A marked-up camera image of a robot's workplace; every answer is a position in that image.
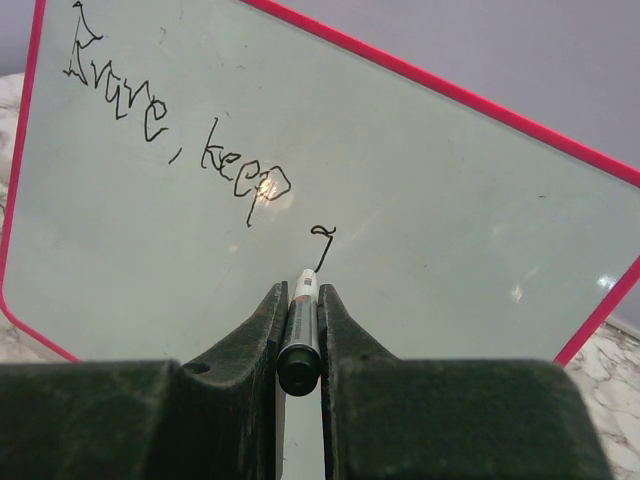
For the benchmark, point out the pink framed whiteboard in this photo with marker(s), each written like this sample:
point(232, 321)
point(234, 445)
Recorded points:
point(176, 159)

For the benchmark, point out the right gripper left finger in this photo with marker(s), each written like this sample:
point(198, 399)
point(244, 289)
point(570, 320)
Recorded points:
point(218, 416)

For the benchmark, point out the white whiteboard marker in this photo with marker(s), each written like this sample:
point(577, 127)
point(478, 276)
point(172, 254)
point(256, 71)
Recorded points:
point(299, 359)

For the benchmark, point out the aluminium table frame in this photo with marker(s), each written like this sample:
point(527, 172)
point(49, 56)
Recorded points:
point(623, 326)

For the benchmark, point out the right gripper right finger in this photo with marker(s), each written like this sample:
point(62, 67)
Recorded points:
point(388, 418)

